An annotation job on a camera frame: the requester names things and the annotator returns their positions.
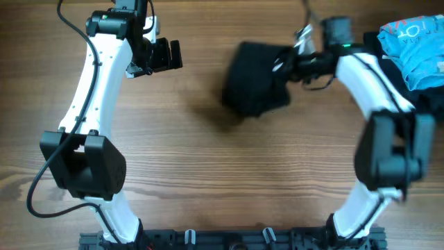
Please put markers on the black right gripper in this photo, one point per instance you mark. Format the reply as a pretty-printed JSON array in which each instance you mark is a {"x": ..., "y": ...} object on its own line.
[{"x": 291, "y": 70}]

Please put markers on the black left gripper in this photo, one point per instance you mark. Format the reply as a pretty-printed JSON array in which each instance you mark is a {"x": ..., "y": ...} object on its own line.
[{"x": 164, "y": 62}]

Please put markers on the black t-shirt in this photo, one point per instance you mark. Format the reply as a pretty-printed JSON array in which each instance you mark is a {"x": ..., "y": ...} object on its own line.
[{"x": 252, "y": 86}]

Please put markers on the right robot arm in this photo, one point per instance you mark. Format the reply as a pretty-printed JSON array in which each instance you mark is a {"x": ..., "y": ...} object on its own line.
[{"x": 395, "y": 146}]

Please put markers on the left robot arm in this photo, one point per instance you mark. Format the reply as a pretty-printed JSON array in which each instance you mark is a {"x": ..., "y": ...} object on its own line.
[{"x": 122, "y": 42}]

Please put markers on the light blue printed shirt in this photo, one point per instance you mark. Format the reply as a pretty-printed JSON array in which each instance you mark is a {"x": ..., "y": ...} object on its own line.
[{"x": 415, "y": 46}]

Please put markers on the dark navy folded clothes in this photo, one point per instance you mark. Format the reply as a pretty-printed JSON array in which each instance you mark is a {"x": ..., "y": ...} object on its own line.
[{"x": 425, "y": 101}]

